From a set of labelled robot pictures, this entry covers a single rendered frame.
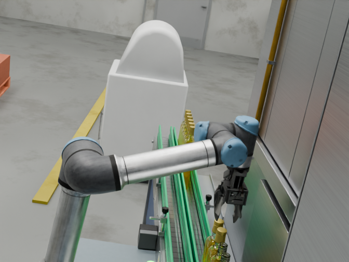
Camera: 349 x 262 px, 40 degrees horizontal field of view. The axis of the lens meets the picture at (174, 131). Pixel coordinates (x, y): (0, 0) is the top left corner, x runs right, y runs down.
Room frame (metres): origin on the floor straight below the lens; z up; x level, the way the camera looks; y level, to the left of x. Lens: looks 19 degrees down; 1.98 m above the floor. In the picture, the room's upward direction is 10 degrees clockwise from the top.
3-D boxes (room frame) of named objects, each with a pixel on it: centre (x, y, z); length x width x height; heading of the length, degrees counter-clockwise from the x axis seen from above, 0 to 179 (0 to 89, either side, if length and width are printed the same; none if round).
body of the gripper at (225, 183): (1.40, -0.22, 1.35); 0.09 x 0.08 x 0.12; 7
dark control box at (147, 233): (1.90, 0.04, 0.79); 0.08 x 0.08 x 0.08; 7
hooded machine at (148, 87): (4.34, 0.32, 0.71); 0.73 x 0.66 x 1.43; 92
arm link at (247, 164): (1.41, -0.22, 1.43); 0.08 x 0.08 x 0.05
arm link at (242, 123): (1.41, -0.21, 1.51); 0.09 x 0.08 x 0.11; 108
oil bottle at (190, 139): (2.45, -0.09, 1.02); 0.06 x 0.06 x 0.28; 7
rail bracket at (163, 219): (1.79, 0.01, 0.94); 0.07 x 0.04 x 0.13; 97
